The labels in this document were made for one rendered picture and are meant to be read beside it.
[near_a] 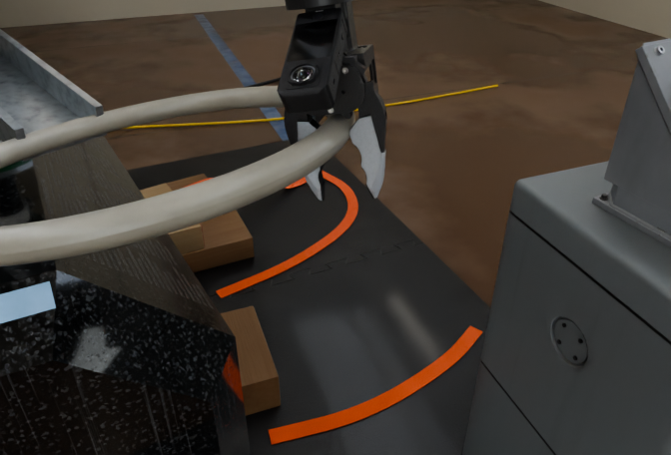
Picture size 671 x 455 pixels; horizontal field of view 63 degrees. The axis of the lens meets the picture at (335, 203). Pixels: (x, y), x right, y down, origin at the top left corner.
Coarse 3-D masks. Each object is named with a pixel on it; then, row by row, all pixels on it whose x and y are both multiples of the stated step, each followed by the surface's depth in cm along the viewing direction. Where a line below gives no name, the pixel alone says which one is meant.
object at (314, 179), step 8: (312, 120) 56; (304, 128) 56; (312, 128) 56; (304, 136) 56; (320, 168) 57; (312, 176) 58; (320, 176) 58; (312, 184) 59; (320, 184) 58; (320, 192) 59; (320, 200) 60
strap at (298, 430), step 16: (352, 192) 254; (352, 208) 242; (320, 240) 221; (304, 256) 212; (272, 272) 203; (224, 288) 195; (240, 288) 195; (464, 336) 175; (448, 352) 170; (464, 352) 170; (432, 368) 164; (400, 384) 159; (416, 384) 159; (368, 400) 154; (384, 400) 154; (400, 400) 155; (336, 416) 150; (352, 416) 150; (272, 432) 146; (288, 432) 146; (304, 432) 146; (320, 432) 146
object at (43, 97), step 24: (0, 48) 96; (24, 48) 91; (0, 72) 92; (24, 72) 93; (48, 72) 85; (0, 96) 86; (24, 96) 87; (48, 96) 88; (72, 96) 82; (0, 120) 74; (24, 120) 81; (48, 120) 82; (72, 144) 78
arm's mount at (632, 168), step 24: (648, 48) 73; (648, 72) 72; (648, 96) 74; (624, 120) 78; (648, 120) 74; (624, 144) 79; (648, 144) 75; (624, 168) 80; (648, 168) 76; (624, 192) 80; (648, 192) 77; (624, 216) 81; (648, 216) 78
